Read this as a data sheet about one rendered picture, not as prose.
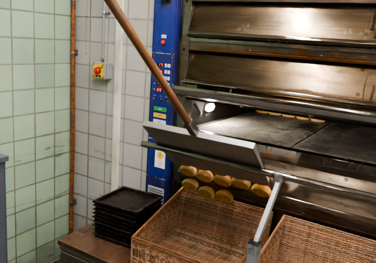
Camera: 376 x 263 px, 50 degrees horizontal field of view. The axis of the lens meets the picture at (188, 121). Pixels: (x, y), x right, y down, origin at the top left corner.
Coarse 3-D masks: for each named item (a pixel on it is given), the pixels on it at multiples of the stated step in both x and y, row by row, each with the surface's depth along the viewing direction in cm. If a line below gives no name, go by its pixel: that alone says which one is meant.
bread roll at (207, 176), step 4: (196, 172) 215; (200, 172) 212; (204, 172) 211; (208, 172) 212; (196, 176) 215; (200, 176) 213; (204, 176) 211; (208, 176) 210; (212, 176) 211; (204, 180) 213; (208, 180) 212; (212, 180) 212
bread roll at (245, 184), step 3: (234, 180) 201; (237, 180) 200; (240, 180) 199; (243, 180) 199; (246, 180) 199; (234, 183) 202; (237, 183) 201; (240, 183) 200; (243, 183) 199; (246, 183) 198; (249, 183) 199; (237, 186) 203; (240, 186) 202; (243, 186) 200; (246, 186) 199; (249, 186) 199
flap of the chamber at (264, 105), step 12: (192, 96) 211; (204, 96) 207; (216, 96) 203; (264, 108) 201; (276, 108) 188; (288, 108) 185; (300, 108) 182; (348, 120) 179; (360, 120) 169; (372, 120) 167
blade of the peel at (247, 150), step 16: (144, 128) 190; (160, 128) 183; (176, 128) 179; (176, 144) 191; (192, 144) 183; (208, 144) 175; (224, 144) 168; (240, 144) 164; (176, 160) 211; (192, 160) 200; (240, 160) 176; (256, 160) 169; (240, 176) 193; (256, 176) 185
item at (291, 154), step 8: (224, 136) 223; (256, 144) 211; (264, 144) 210; (272, 144) 212; (264, 152) 210; (272, 152) 207; (280, 152) 205; (288, 152) 203; (296, 152) 201; (304, 152) 200; (312, 152) 201; (304, 160) 199; (312, 160) 197; (320, 160) 195; (328, 160) 193; (336, 160) 191; (344, 160) 191; (352, 160) 192; (344, 168) 190; (352, 168) 188; (360, 168) 186; (368, 168) 184
